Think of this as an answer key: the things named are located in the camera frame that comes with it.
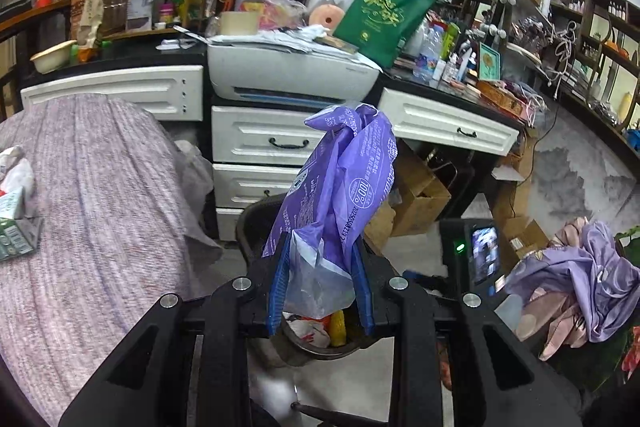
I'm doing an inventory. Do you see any pink round sponge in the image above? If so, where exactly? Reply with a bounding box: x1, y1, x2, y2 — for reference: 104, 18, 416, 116
310, 4, 346, 32

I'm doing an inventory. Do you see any clear water bottle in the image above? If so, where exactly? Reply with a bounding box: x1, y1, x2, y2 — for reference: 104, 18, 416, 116
414, 27, 446, 82

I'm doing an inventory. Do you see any white printer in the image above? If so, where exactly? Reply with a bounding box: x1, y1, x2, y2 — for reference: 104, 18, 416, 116
206, 34, 383, 104

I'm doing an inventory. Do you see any stack of papers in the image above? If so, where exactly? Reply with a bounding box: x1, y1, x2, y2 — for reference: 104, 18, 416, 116
207, 24, 361, 55

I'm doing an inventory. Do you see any white cabinet drawer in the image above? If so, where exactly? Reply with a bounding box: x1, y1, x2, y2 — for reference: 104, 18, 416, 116
215, 207, 251, 243
211, 106, 331, 166
212, 163, 301, 210

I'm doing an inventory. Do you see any white drawer with holes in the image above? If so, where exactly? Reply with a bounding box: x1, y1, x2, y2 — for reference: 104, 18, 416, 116
20, 64, 205, 122

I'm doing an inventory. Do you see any green tote bag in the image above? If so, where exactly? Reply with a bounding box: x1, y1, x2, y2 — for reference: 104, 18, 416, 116
332, 0, 441, 68

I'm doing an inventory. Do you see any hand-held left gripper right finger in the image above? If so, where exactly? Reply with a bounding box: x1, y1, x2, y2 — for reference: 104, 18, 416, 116
350, 239, 583, 427

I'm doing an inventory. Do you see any clear bag of pink items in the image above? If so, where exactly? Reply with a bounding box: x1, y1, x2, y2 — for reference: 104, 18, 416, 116
240, 0, 308, 30

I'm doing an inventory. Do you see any small cardboard box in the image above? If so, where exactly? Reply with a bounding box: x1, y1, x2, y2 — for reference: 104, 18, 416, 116
500, 214, 551, 263

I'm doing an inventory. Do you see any dark curved wall shelf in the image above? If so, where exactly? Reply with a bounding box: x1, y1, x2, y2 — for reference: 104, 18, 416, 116
547, 0, 640, 148

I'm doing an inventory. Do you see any cream bowl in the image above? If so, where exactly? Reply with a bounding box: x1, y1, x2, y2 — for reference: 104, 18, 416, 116
31, 39, 78, 74

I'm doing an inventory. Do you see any purple striped tablecloth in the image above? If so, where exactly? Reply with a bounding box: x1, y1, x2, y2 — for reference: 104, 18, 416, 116
0, 94, 223, 425

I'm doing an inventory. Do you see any dark brown trash bin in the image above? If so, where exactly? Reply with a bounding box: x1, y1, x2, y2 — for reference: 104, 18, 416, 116
235, 194, 396, 363

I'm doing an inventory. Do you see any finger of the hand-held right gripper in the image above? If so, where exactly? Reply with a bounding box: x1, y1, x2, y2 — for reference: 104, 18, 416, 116
402, 271, 443, 298

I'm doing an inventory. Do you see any wide white desk drawer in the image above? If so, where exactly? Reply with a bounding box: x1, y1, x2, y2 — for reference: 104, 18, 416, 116
380, 87, 521, 156

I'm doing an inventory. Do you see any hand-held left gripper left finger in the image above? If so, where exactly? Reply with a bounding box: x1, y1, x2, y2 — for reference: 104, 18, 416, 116
57, 231, 293, 427

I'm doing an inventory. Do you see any purple plastic bag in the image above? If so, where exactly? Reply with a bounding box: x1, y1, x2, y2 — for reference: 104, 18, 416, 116
261, 103, 398, 319

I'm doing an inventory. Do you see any curved wooden ledge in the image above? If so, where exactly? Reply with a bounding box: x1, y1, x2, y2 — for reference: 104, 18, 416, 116
0, 0, 73, 40

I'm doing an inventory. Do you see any green drink carton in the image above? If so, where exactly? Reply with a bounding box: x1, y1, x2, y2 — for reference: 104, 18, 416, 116
0, 187, 43, 263

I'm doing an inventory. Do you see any purple floral cloth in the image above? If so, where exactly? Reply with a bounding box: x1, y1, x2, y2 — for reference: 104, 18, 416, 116
505, 217, 640, 360

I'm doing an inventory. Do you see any open cardboard box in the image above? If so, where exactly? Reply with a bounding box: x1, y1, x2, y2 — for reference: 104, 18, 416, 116
365, 142, 452, 248

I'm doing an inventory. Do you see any crumpled white napkin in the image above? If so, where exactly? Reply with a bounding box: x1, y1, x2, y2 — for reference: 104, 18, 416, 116
0, 146, 36, 208

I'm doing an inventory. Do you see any green framed picture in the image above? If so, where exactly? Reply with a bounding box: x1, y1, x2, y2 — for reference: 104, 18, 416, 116
477, 43, 502, 82

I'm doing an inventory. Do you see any red-printed paper wrapper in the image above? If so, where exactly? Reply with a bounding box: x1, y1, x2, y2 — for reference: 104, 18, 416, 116
284, 313, 333, 349

